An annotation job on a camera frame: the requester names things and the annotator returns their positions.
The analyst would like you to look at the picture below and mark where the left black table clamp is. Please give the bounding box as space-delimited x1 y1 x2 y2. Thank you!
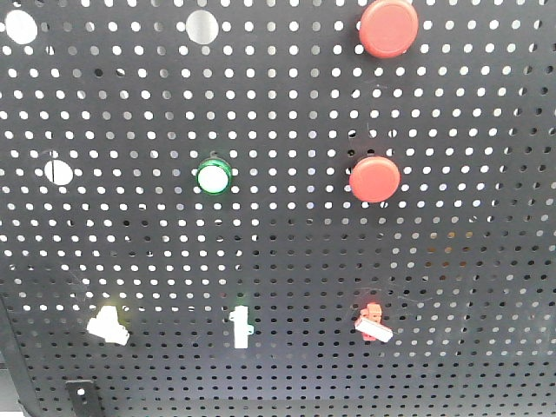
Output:
65 380 104 417

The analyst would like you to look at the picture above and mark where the red mushroom button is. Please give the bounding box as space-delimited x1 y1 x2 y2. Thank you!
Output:
359 0 419 58
348 156 400 202

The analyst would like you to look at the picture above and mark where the white middle toggle switch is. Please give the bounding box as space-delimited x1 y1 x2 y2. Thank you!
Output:
228 305 255 349

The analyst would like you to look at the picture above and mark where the yellow-white toggle switch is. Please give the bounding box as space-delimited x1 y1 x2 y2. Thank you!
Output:
86 306 129 346

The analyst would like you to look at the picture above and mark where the red toggle switch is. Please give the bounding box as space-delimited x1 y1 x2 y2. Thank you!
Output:
354 302 394 342

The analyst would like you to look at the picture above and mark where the green round indicator light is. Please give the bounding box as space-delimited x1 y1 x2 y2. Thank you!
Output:
195 158 233 195

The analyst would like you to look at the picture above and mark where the upper red mushroom button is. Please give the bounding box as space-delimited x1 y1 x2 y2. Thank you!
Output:
359 0 419 58

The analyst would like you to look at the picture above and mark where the lower red mushroom button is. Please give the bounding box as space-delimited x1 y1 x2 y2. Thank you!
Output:
348 156 400 202

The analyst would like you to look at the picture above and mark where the black perforated pegboard panel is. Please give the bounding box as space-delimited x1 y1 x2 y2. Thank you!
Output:
1 1 555 416

